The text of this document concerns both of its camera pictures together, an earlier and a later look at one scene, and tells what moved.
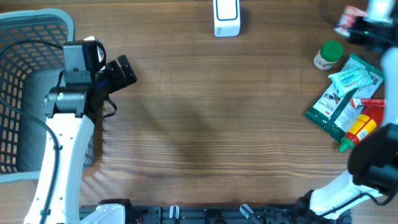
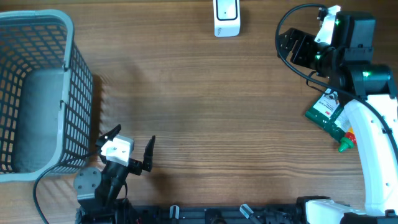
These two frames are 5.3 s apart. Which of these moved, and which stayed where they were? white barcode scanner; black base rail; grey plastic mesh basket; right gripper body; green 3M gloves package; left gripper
Moved: left gripper; right gripper body
Stayed: black base rail; white barcode scanner; green 3M gloves package; grey plastic mesh basket
